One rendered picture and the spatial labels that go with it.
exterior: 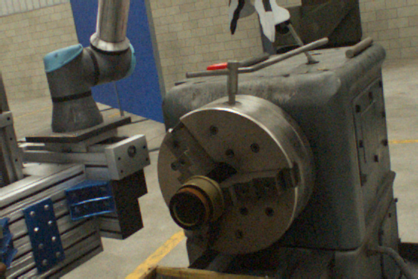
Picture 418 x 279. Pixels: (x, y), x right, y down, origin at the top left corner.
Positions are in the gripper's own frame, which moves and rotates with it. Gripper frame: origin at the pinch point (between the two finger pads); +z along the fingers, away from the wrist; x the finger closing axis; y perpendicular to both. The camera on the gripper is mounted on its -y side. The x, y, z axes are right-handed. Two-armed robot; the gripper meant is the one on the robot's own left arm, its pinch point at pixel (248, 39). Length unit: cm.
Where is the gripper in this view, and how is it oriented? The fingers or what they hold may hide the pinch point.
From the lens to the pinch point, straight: 103.5
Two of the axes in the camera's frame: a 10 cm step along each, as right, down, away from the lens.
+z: 0.1, 9.6, 2.8
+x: -4.5, -2.5, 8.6
